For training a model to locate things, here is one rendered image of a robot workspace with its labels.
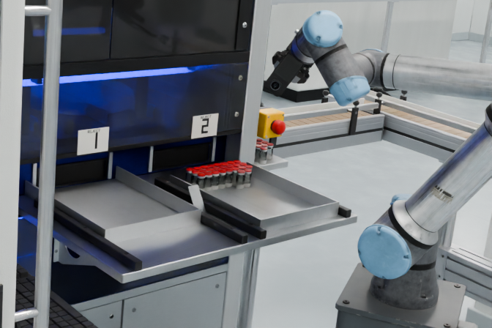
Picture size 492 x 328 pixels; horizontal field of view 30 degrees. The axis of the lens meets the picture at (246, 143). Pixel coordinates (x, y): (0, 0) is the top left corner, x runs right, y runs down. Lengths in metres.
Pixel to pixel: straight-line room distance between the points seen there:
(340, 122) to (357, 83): 1.07
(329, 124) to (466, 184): 1.15
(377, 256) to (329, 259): 2.40
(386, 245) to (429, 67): 0.38
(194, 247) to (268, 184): 0.49
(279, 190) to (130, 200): 0.40
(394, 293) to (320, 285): 1.98
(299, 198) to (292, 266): 1.82
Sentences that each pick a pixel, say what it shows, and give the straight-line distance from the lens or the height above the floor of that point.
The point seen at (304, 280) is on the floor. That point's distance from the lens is 4.02.
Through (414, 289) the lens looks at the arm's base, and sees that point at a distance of 2.04.
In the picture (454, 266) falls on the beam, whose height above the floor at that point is 0.51.
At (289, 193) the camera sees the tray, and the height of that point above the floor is 0.88.
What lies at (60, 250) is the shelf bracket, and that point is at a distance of 2.23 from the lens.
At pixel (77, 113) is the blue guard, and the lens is 2.15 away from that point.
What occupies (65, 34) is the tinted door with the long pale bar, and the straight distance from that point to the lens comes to 2.09.
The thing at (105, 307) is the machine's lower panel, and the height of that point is 0.57.
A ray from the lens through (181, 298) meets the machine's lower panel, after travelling 2.54.
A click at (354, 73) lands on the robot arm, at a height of 1.29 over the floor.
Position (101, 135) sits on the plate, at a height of 1.03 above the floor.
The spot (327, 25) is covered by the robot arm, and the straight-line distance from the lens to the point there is 1.86.
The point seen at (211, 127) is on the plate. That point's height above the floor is 1.01.
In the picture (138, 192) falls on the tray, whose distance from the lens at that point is 2.27.
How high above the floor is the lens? 1.65
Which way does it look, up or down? 16 degrees down
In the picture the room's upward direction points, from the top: 6 degrees clockwise
